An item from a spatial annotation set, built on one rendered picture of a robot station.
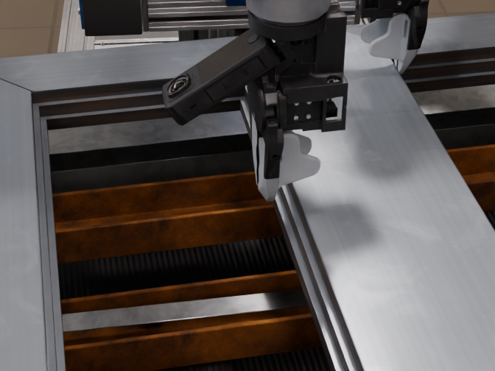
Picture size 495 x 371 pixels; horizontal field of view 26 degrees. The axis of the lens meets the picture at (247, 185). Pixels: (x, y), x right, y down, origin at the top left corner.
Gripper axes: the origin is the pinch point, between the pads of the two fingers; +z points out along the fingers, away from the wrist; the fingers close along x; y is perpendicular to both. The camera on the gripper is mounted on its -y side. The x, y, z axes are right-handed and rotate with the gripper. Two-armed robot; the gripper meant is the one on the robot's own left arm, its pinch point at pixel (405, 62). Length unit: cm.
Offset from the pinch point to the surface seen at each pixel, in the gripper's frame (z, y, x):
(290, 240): 3.8, 20.4, 26.4
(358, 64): 0.6, 5.5, -1.8
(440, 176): 0.7, 3.3, 22.7
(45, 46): 87, 47, -174
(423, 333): 0.6, 12.7, 45.1
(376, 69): 0.6, 3.7, -0.2
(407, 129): 0.7, 3.9, 13.3
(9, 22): 87, 57, -191
